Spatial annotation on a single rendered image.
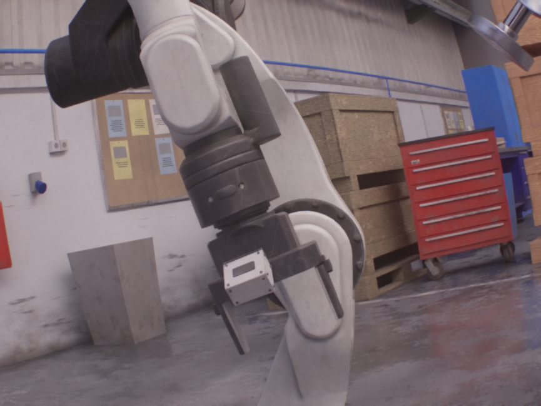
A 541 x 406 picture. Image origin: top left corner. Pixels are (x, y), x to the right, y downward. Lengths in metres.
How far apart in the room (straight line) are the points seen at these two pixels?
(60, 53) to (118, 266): 3.78
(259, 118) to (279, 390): 0.38
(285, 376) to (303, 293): 0.13
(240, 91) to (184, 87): 0.06
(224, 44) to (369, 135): 4.48
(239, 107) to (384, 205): 4.58
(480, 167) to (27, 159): 3.10
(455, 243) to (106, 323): 2.39
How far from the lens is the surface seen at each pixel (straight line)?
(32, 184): 5.08
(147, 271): 5.05
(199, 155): 0.78
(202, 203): 0.78
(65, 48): 1.08
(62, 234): 5.26
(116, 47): 1.04
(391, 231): 5.38
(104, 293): 4.91
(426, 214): 5.13
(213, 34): 0.97
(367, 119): 5.44
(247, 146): 0.79
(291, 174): 0.97
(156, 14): 0.82
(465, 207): 5.13
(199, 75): 0.77
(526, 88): 4.93
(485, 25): 1.77
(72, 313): 5.24
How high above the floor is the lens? 0.67
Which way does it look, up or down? level
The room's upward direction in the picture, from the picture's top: 11 degrees counter-clockwise
